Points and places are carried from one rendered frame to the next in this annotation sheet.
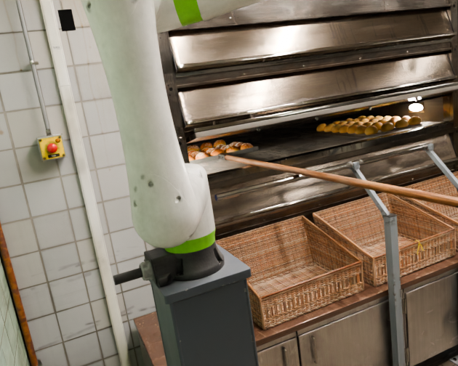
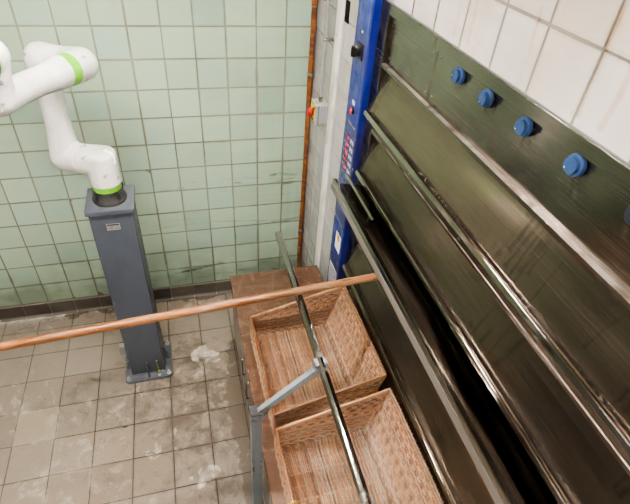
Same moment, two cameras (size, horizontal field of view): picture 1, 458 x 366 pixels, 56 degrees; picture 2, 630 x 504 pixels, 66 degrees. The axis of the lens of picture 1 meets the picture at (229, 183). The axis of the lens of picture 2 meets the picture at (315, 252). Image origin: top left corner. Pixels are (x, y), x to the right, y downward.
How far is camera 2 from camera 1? 273 cm
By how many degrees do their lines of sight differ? 85
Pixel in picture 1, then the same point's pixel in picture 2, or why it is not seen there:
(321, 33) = (502, 220)
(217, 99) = (387, 176)
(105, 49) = not seen: hidden behind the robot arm
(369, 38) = (563, 331)
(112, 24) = not seen: hidden behind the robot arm
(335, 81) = (482, 313)
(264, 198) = (378, 313)
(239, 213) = (362, 293)
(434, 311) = not seen: outside the picture
